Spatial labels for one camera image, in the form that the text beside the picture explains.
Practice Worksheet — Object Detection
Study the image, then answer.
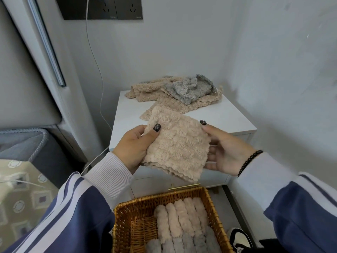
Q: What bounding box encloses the person's right hand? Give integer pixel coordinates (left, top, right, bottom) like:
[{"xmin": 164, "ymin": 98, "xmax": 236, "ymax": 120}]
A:
[{"xmin": 200, "ymin": 119, "xmax": 257, "ymax": 177}]

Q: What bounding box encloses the person's left hand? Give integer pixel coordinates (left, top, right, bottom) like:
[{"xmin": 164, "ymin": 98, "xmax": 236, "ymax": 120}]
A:
[{"xmin": 112, "ymin": 123, "xmax": 161, "ymax": 175}]

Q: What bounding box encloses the pile of beige grey towels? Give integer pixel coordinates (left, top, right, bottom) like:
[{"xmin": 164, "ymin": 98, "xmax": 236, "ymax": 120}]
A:
[{"xmin": 124, "ymin": 74, "xmax": 224, "ymax": 122}]

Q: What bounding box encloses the orange wicker basket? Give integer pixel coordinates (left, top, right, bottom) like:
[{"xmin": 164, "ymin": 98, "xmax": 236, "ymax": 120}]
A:
[{"xmin": 112, "ymin": 186, "xmax": 235, "ymax": 253}]

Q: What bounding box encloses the person's left forearm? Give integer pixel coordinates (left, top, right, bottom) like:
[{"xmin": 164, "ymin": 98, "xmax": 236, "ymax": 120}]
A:
[{"xmin": 0, "ymin": 152, "xmax": 135, "ymax": 253}]

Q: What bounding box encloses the person's right forearm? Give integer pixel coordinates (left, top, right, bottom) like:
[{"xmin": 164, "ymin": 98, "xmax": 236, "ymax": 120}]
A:
[{"xmin": 237, "ymin": 152, "xmax": 337, "ymax": 253}]

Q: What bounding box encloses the person's right shoe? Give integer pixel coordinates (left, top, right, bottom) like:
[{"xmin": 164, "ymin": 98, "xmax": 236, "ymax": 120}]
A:
[{"xmin": 229, "ymin": 228, "xmax": 253, "ymax": 249}]

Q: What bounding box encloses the white nightstand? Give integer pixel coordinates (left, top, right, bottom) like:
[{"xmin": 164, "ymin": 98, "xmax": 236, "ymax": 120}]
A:
[{"xmin": 108, "ymin": 90, "xmax": 258, "ymax": 201}]

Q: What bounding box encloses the patterned beige bedspread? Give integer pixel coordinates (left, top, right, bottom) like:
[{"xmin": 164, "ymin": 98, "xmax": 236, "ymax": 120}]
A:
[{"xmin": 0, "ymin": 159, "xmax": 60, "ymax": 245}]

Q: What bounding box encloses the grey padded headboard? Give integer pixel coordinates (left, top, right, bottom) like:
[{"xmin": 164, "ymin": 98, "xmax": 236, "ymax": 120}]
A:
[{"xmin": 0, "ymin": 0, "xmax": 62, "ymax": 129}]

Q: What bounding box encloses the silver headboard trim strip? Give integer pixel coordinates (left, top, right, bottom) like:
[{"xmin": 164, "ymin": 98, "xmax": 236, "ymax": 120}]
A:
[{"xmin": 25, "ymin": 0, "xmax": 66, "ymax": 87}]

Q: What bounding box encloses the black bead bracelet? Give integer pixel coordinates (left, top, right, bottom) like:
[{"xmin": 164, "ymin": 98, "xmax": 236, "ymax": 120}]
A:
[{"xmin": 237, "ymin": 150, "xmax": 264, "ymax": 178}]

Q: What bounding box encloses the short gold drawer handle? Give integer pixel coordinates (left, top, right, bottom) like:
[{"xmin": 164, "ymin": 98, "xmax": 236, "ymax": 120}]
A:
[{"xmin": 168, "ymin": 183, "xmax": 201, "ymax": 192}]

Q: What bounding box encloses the white charging cable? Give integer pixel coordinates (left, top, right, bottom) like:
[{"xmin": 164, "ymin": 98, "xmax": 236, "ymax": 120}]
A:
[{"xmin": 0, "ymin": 0, "xmax": 114, "ymax": 189}]

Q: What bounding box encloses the narrow black wall socket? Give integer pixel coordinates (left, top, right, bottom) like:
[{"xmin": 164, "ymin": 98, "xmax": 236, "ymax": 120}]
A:
[{"xmin": 113, "ymin": 0, "xmax": 144, "ymax": 20}]

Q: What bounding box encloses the wide black wall socket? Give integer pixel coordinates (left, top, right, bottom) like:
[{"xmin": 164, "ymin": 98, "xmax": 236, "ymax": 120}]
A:
[{"xmin": 54, "ymin": 0, "xmax": 118, "ymax": 21}]

